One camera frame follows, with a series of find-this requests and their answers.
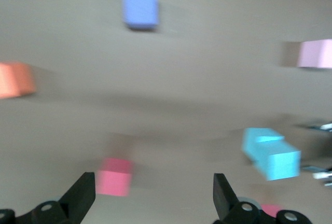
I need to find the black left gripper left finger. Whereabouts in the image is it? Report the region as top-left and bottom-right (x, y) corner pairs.
(0, 171), (96, 224)

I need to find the orange foam block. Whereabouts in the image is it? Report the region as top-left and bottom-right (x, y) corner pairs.
(0, 62), (37, 100)

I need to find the light blue foam block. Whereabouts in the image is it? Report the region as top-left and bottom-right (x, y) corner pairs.
(241, 127), (285, 164)
(253, 141), (302, 182)

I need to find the blue violet foam block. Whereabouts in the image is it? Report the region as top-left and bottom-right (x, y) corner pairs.
(121, 0), (159, 31)

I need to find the light pink foam block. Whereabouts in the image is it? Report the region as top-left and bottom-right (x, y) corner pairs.
(296, 39), (332, 69)

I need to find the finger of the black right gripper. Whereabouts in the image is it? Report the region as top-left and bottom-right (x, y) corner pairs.
(295, 121), (332, 131)
(306, 166), (332, 186)

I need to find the brown table cover sheet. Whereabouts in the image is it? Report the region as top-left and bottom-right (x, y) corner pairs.
(0, 0), (332, 224)

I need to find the red foam block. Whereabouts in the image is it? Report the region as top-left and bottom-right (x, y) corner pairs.
(260, 204), (282, 218)
(95, 157), (133, 198)

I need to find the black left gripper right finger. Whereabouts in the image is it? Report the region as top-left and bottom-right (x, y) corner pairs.
(212, 173), (312, 224)

